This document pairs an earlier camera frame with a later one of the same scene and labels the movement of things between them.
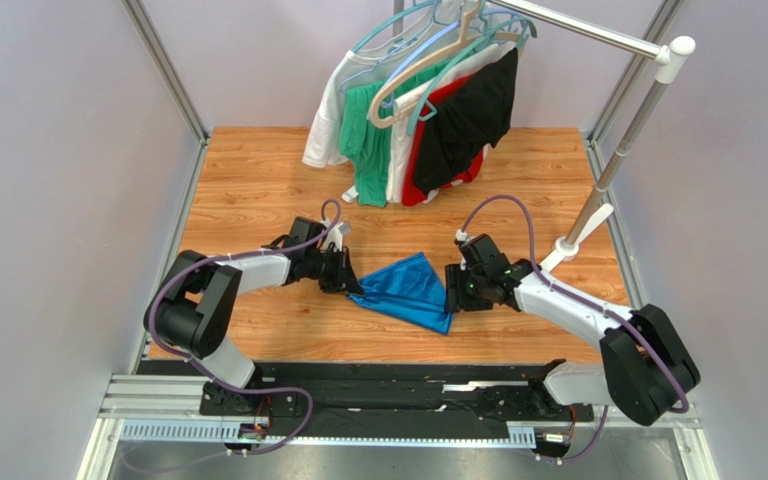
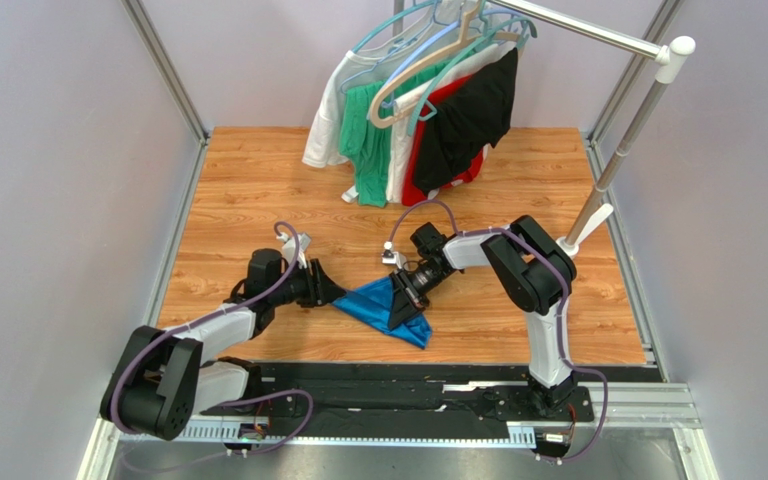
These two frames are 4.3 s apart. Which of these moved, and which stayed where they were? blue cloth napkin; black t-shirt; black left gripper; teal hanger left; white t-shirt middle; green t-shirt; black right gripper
Moved: black right gripper; black left gripper; blue cloth napkin
Stayed: green t-shirt; white t-shirt middle; black t-shirt; teal hanger left
